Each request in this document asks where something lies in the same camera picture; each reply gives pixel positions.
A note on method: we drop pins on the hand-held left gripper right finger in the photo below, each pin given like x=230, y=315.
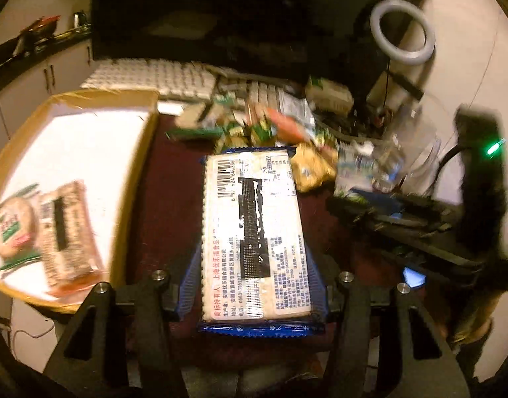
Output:
x=321, y=286

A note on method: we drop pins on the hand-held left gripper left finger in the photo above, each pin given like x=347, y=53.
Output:
x=189, y=282

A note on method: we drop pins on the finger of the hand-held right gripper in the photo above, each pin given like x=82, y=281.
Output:
x=419, y=244
x=378, y=203

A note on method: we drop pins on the blue-edged white cracker packet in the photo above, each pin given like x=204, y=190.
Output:
x=254, y=232

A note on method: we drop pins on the gold-lined cardboard box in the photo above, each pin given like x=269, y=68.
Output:
x=84, y=141

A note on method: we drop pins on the person's right forearm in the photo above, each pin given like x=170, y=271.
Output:
x=473, y=319

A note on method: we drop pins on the clear plastic container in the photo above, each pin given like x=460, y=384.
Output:
x=424, y=149

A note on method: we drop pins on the white and green carton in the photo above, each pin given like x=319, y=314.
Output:
x=330, y=93

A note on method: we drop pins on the brown snack packet orange edge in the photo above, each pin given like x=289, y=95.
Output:
x=69, y=236

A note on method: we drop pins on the pile of snack packets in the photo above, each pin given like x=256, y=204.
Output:
x=262, y=126

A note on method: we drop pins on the round cracker packet green label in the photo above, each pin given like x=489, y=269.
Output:
x=15, y=228

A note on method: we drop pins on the white computer keyboard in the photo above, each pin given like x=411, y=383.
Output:
x=154, y=76

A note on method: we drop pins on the black computer monitor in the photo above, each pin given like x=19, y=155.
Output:
x=237, y=16

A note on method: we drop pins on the white kitchen cabinets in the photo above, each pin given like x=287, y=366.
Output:
x=30, y=87

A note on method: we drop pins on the steel kettle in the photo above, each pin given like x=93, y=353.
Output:
x=82, y=20

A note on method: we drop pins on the red wok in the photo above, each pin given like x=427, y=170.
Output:
x=40, y=27

